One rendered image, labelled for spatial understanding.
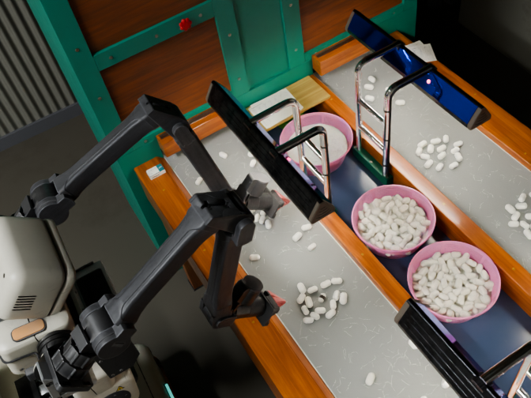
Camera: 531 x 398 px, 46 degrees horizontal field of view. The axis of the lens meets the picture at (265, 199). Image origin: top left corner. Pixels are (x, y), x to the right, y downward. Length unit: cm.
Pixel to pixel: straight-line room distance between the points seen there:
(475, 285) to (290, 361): 60
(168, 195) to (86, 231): 110
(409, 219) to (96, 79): 110
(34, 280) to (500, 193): 146
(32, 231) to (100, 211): 181
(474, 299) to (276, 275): 60
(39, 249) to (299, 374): 79
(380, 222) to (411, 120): 48
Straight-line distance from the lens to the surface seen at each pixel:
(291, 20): 233
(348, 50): 249
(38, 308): 148
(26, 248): 145
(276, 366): 181
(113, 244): 315
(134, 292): 134
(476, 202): 214
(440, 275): 196
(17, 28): 350
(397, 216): 209
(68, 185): 164
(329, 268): 197
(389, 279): 192
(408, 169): 217
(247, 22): 223
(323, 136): 185
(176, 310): 285
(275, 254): 201
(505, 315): 201
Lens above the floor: 242
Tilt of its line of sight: 52 degrees down
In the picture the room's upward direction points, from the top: 12 degrees counter-clockwise
